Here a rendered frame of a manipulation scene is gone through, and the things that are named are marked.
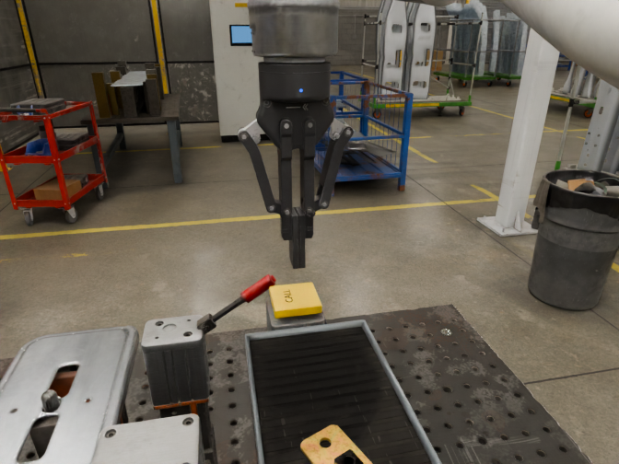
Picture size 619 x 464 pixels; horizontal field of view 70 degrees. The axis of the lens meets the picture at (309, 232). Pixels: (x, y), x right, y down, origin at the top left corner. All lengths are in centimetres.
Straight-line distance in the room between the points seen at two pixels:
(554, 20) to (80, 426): 66
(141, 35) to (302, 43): 698
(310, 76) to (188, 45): 690
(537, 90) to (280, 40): 330
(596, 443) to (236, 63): 571
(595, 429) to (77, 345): 197
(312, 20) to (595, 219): 238
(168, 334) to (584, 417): 191
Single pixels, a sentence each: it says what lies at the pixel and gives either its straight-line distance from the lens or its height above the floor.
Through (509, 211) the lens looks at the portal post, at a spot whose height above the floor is 17.
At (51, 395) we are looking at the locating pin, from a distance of 73.
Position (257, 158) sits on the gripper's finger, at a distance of 49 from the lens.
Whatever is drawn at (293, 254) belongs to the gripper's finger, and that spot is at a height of 123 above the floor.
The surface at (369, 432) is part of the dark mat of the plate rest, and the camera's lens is 42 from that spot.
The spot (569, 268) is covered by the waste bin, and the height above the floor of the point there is 27.
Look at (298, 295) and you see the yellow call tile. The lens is 58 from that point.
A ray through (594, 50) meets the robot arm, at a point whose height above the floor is 146.
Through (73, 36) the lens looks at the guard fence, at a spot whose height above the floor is 140.
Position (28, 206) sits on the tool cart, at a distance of 426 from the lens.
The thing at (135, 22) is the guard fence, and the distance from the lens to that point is 741.
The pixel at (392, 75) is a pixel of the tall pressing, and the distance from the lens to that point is 868.
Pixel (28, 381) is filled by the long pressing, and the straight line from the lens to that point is 80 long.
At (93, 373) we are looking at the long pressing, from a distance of 77.
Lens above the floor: 147
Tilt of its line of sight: 24 degrees down
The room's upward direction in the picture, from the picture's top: straight up
